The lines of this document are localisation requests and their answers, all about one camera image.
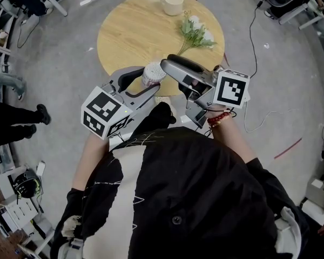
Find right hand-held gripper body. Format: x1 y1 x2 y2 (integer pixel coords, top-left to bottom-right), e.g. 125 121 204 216
178 65 251 130

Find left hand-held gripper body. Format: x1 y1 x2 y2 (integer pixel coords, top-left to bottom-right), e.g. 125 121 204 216
80 79 138 140

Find small white jar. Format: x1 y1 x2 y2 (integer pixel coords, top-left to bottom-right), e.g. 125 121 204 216
141 62 167 88

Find person's right forearm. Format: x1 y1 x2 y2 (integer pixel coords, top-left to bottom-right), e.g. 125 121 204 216
205 104 260 164

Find person's left forearm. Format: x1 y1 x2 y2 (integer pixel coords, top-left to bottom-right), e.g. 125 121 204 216
71 132 110 193

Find person's white clog shoe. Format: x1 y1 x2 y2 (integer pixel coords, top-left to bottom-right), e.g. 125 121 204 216
154 96 171 106

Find person's black trouser leg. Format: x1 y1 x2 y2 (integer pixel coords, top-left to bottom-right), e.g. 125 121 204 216
129 101 177 134

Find artificial white flower bouquet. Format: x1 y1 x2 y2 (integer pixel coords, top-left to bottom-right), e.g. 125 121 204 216
175 9 218 56

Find round wooden table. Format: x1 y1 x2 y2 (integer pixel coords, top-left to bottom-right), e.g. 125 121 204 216
97 0 226 97

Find cream mug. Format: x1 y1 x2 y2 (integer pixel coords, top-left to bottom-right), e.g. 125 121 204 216
159 0 184 17

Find white flat device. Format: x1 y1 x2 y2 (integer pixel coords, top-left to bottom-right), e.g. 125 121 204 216
35 160 46 177

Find white table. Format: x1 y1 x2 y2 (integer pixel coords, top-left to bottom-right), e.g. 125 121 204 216
32 0 103 17
279 0 324 31

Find black and green helmet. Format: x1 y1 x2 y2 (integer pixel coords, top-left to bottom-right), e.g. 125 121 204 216
12 171 41 199

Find person's black and white shirt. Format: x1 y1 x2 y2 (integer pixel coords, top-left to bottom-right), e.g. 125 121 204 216
50 127 311 259

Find clear storage bins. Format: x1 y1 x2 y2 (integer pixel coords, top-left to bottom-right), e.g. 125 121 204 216
0 144 17 178

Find white drawer unit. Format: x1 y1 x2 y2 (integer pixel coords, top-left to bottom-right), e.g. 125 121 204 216
0 198 39 236

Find red bead bracelet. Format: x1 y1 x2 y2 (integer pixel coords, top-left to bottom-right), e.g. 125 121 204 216
206 111 232 128

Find long black power cable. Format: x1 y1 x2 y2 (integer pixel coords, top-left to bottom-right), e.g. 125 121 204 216
249 0 268 78

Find white cable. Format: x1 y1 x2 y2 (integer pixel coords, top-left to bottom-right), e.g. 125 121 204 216
242 101 300 133

